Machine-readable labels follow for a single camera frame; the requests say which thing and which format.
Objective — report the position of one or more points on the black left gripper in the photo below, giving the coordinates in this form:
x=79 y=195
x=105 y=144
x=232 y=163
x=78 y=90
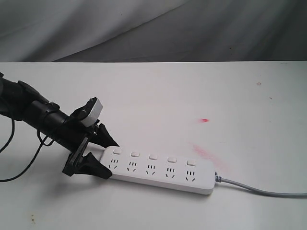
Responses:
x=69 y=132

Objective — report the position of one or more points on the white five-outlet power strip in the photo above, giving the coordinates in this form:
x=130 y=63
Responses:
x=171 y=172

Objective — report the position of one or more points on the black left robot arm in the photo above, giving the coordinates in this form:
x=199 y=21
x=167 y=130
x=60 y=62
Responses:
x=21 y=102

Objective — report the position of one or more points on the grey backdrop cloth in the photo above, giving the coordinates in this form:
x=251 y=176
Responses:
x=152 y=30

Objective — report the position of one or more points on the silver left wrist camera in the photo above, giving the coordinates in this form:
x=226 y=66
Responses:
x=90 y=112

